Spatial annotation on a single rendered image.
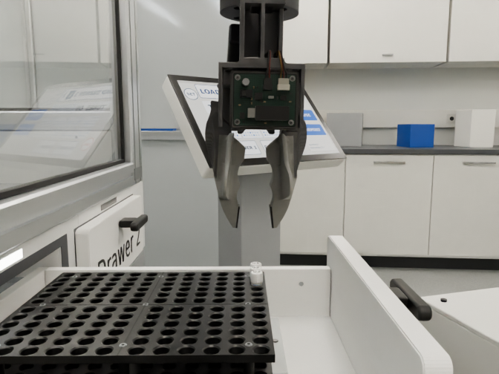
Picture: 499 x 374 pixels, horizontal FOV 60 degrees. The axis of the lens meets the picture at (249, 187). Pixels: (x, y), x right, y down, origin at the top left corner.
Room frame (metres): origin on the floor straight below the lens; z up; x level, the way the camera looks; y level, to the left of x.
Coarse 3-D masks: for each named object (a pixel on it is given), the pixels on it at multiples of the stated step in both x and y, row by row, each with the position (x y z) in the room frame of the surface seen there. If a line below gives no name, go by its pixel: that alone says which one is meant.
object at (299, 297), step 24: (0, 288) 0.50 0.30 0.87; (24, 288) 0.44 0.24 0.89; (288, 288) 0.49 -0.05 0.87; (312, 288) 0.49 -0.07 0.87; (0, 312) 0.39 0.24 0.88; (288, 312) 0.49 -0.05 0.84; (312, 312) 0.49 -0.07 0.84; (288, 336) 0.44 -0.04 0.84; (312, 336) 0.44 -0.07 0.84; (336, 336) 0.44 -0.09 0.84; (288, 360) 0.39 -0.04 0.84; (312, 360) 0.39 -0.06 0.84; (336, 360) 0.39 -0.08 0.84
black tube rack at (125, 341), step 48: (48, 288) 0.41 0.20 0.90; (96, 288) 0.41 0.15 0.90; (144, 288) 0.42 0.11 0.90; (192, 288) 0.41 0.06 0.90; (240, 288) 0.42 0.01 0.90; (0, 336) 0.31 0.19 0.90; (48, 336) 0.31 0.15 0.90; (96, 336) 0.31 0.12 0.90; (144, 336) 0.31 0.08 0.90; (192, 336) 0.31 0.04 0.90; (240, 336) 0.31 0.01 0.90
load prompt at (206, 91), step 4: (196, 84) 1.22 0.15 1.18; (196, 88) 1.21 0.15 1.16; (200, 88) 1.22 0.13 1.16; (204, 88) 1.22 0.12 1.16; (208, 88) 1.23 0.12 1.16; (212, 88) 1.24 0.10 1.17; (216, 88) 1.25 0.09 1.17; (200, 92) 1.21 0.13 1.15; (204, 92) 1.21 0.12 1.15; (208, 92) 1.22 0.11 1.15; (212, 92) 1.23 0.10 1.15; (216, 92) 1.24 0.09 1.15; (200, 96) 1.19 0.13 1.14; (204, 96) 1.20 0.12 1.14; (208, 96) 1.21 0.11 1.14; (212, 96) 1.22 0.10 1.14; (216, 96) 1.23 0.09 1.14
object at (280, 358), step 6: (270, 318) 0.45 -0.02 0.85; (276, 318) 0.45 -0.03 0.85; (276, 324) 0.44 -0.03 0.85; (276, 330) 0.43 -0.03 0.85; (276, 336) 0.41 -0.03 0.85; (276, 342) 0.40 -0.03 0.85; (276, 348) 0.39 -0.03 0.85; (282, 348) 0.39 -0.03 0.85; (276, 354) 0.38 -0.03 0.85; (282, 354) 0.38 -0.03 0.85; (276, 360) 0.37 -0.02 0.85; (282, 360) 0.37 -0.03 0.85; (276, 366) 0.36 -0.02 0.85; (282, 366) 0.36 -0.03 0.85; (276, 372) 0.35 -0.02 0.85; (282, 372) 0.35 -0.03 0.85
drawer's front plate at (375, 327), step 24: (336, 240) 0.49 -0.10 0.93; (336, 264) 0.46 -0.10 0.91; (360, 264) 0.40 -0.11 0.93; (336, 288) 0.46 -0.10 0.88; (360, 288) 0.36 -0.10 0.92; (384, 288) 0.34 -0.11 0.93; (336, 312) 0.45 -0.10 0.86; (360, 312) 0.36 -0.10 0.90; (384, 312) 0.30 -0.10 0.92; (408, 312) 0.29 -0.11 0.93; (360, 336) 0.36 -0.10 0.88; (384, 336) 0.30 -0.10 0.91; (408, 336) 0.26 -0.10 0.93; (360, 360) 0.36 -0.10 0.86; (384, 360) 0.30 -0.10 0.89; (408, 360) 0.25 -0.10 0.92; (432, 360) 0.23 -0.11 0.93
